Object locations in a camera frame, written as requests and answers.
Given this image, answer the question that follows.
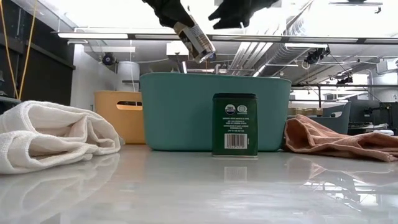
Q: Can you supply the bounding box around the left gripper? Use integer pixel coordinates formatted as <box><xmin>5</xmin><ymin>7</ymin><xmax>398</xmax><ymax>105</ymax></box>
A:
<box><xmin>141</xmin><ymin>0</ymin><xmax>196</xmax><ymax>29</ymax></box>

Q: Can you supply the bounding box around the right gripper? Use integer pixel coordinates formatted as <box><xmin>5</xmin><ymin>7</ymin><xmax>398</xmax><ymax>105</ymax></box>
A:
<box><xmin>207</xmin><ymin>0</ymin><xmax>280</xmax><ymax>30</ymax></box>

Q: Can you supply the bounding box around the spice jar with wooden lid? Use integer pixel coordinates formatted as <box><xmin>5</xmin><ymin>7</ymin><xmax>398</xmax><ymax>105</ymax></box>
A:
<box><xmin>173</xmin><ymin>15</ymin><xmax>217</xmax><ymax>65</ymax></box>

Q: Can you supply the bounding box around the small black block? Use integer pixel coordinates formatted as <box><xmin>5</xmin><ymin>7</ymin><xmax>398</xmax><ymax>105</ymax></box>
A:
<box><xmin>211</xmin><ymin>92</ymin><xmax>259</xmax><ymax>158</ymax></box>

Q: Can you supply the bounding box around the white ceiling box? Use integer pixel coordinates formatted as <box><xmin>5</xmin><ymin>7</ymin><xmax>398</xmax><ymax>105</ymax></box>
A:
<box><xmin>166</xmin><ymin>41</ymin><xmax>190</xmax><ymax>57</ymax></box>

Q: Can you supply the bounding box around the white cylinder column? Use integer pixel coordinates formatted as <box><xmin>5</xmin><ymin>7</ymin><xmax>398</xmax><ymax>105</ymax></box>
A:
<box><xmin>116</xmin><ymin>61</ymin><xmax>141</xmax><ymax>93</ymax></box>

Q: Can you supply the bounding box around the teal plastic bin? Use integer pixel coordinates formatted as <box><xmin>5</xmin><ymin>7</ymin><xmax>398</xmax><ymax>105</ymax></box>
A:
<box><xmin>139</xmin><ymin>72</ymin><xmax>292</xmax><ymax>152</ymax></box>

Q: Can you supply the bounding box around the yellow plastic bin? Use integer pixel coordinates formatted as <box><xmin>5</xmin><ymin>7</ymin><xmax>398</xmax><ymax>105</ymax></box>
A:
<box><xmin>94</xmin><ymin>90</ymin><xmax>146</xmax><ymax>145</ymax></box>

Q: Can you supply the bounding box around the black metal railing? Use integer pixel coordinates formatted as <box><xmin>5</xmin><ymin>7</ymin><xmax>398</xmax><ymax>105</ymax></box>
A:
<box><xmin>290</xmin><ymin>82</ymin><xmax>398</xmax><ymax>109</ymax></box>

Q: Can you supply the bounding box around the large black panel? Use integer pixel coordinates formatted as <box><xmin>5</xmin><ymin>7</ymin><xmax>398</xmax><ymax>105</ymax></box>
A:
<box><xmin>0</xmin><ymin>0</ymin><xmax>76</xmax><ymax>108</ymax></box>

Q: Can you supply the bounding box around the blue-grey plastic bin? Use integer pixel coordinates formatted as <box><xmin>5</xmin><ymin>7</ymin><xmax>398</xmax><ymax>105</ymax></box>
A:
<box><xmin>287</xmin><ymin>101</ymin><xmax>352</xmax><ymax>135</ymax></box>

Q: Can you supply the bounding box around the salmon pink cloth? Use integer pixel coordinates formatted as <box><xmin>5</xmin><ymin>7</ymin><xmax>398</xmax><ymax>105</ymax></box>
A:
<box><xmin>283</xmin><ymin>114</ymin><xmax>398</xmax><ymax>162</ymax></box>

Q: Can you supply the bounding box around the white striped towel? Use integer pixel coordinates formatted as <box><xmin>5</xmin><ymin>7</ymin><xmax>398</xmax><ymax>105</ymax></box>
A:
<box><xmin>0</xmin><ymin>100</ymin><xmax>122</xmax><ymax>174</ymax></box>

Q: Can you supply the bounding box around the silver ventilation duct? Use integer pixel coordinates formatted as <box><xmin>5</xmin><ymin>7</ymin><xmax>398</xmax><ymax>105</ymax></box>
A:
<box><xmin>228</xmin><ymin>17</ymin><xmax>315</xmax><ymax>77</ymax></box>

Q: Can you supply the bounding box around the black round ceiling camera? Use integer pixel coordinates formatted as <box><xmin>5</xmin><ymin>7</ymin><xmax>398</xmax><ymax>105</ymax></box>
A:
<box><xmin>101</xmin><ymin>52</ymin><xmax>116</xmax><ymax>67</ymax></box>

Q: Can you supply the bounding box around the long ceiling light rail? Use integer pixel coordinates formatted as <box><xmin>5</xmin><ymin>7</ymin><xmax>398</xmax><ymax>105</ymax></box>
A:
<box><xmin>51</xmin><ymin>30</ymin><xmax>398</xmax><ymax>44</ymax></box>

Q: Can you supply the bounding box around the black hanging camera rig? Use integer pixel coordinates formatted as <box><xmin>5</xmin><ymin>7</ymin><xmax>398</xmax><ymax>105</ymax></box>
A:
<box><xmin>303</xmin><ymin>46</ymin><xmax>332</xmax><ymax>66</ymax></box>

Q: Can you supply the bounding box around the yellow cable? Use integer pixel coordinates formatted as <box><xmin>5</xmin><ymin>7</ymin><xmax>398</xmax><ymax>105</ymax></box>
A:
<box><xmin>0</xmin><ymin>0</ymin><xmax>39</xmax><ymax>101</ymax></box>

